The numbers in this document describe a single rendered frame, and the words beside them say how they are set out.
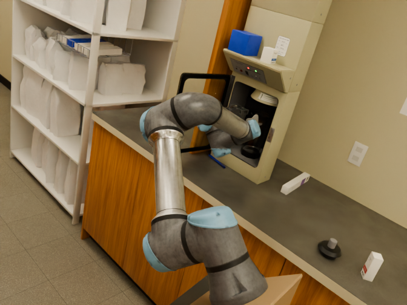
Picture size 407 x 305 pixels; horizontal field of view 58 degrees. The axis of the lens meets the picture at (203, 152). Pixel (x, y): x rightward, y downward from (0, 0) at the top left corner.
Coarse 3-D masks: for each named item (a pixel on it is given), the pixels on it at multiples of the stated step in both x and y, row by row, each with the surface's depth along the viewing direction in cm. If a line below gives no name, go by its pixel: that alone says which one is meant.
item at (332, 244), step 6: (324, 240) 143; (330, 240) 139; (336, 240) 139; (318, 246) 140; (324, 246) 139; (330, 246) 139; (336, 246) 141; (324, 252) 137; (330, 252) 137; (336, 252) 137; (330, 258) 138
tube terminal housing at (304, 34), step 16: (256, 16) 166; (272, 16) 160; (288, 16) 155; (256, 32) 167; (272, 32) 162; (288, 32) 157; (304, 32) 152; (320, 32) 158; (288, 48) 158; (304, 48) 154; (288, 64) 159; (304, 64) 160; (240, 80) 177; (288, 96) 163; (288, 112) 170; (272, 144) 172; (224, 160) 192; (240, 160) 185; (272, 160) 180; (256, 176) 180
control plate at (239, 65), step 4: (232, 60) 168; (236, 60) 165; (232, 64) 171; (236, 64) 168; (240, 64) 166; (244, 64) 163; (240, 68) 169; (244, 68) 166; (252, 68) 162; (256, 68) 159; (240, 72) 171; (244, 72) 169; (248, 72) 166; (252, 72) 164; (256, 72) 162; (260, 72) 159; (248, 76) 170; (252, 76) 167; (260, 76) 162; (264, 76) 160; (260, 80) 165; (264, 80) 163
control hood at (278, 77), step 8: (224, 48) 167; (232, 56) 165; (240, 56) 161; (248, 56) 162; (256, 56) 167; (248, 64) 161; (256, 64) 157; (264, 64) 154; (272, 64) 157; (264, 72) 157; (272, 72) 153; (280, 72) 150; (288, 72) 153; (256, 80) 168; (272, 80) 159; (280, 80) 154; (288, 80) 157; (280, 88) 159; (288, 88) 160
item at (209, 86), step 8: (192, 80) 163; (200, 80) 167; (208, 80) 170; (216, 80) 173; (224, 80) 177; (184, 88) 163; (192, 88) 166; (200, 88) 169; (208, 88) 172; (216, 88) 176; (224, 88) 179; (216, 96) 178; (192, 128) 177; (184, 136) 176; (192, 136) 180; (200, 136) 184; (184, 144) 179; (192, 144) 183; (200, 144) 187
